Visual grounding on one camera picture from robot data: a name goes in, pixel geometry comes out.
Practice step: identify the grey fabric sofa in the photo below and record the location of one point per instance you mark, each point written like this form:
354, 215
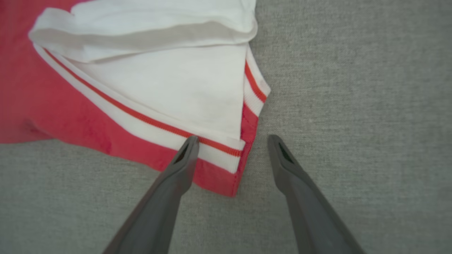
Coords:
353, 106

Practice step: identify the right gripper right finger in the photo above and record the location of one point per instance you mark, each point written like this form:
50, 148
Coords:
307, 211

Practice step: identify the red and white basketball jersey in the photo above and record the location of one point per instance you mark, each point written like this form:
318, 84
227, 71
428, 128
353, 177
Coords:
159, 88

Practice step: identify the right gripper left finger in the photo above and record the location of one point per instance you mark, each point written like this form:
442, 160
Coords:
166, 208

